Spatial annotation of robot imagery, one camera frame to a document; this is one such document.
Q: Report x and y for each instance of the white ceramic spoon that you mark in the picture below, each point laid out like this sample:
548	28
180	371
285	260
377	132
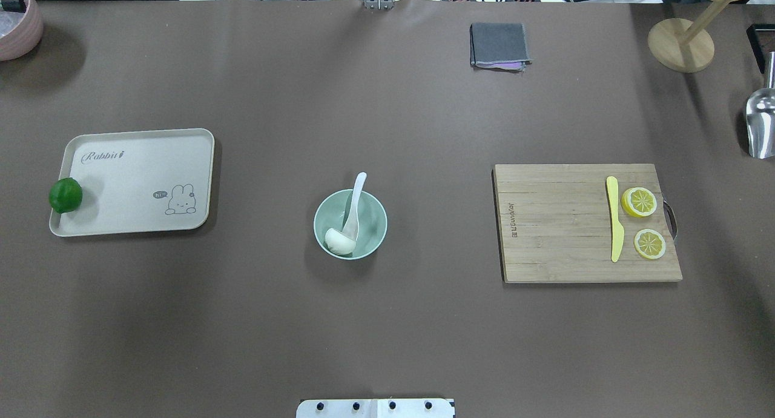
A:
351	225

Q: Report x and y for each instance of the mint green bowl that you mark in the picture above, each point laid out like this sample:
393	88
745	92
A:
333	212

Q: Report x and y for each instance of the pink bowl with ice cubes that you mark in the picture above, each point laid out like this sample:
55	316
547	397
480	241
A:
21	32

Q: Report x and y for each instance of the grey folded cloth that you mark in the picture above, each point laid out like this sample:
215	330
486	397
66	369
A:
499	46

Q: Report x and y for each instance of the yellow plastic knife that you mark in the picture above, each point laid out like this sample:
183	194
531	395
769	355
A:
617	228

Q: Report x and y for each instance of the cream rabbit tray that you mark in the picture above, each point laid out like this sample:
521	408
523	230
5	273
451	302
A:
143	181

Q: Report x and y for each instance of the lemon slice near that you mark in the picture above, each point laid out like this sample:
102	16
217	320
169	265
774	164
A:
639	202

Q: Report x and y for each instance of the lemon slice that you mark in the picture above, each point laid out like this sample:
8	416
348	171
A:
639	202
649	243

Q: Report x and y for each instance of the lemon slice far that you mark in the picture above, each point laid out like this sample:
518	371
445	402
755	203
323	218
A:
649	243

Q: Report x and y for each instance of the green lime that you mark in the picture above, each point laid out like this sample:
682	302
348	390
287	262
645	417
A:
65	195

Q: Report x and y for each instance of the wooden mug tree stand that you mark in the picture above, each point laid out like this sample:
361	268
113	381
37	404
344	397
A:
684	45

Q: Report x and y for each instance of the metal scoop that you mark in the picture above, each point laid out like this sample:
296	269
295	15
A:
759	115

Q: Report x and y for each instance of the dark wooden tray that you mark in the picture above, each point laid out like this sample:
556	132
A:
761	38

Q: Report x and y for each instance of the metal tube with black cap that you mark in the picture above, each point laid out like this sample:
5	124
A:
14	6

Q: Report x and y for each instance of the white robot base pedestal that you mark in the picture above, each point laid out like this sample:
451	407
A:
385	407

